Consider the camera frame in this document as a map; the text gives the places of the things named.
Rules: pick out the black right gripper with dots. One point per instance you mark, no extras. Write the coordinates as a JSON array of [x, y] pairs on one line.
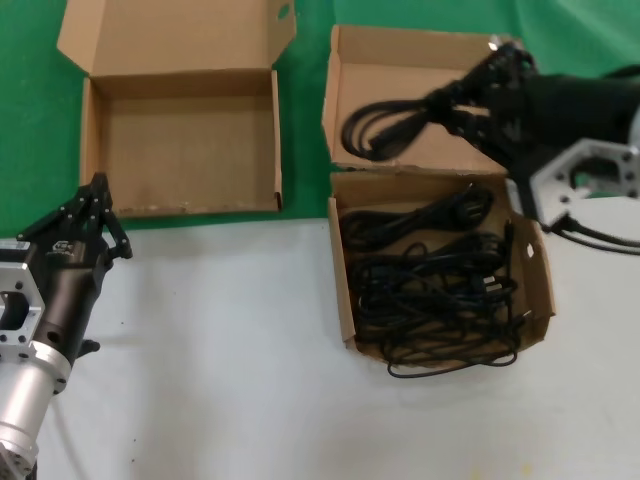
[[570, 110]]

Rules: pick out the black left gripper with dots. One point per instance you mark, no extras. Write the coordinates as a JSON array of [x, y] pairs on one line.
[[65, 280]]

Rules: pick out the open cardboard box torn lid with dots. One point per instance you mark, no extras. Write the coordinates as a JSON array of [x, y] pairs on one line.
[[400, 75]]

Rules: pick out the open cardboard box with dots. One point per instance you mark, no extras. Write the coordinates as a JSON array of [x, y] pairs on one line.
[[190, 145]]

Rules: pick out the green table cloth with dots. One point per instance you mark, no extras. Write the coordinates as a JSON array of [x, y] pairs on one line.
[[30, 125]]

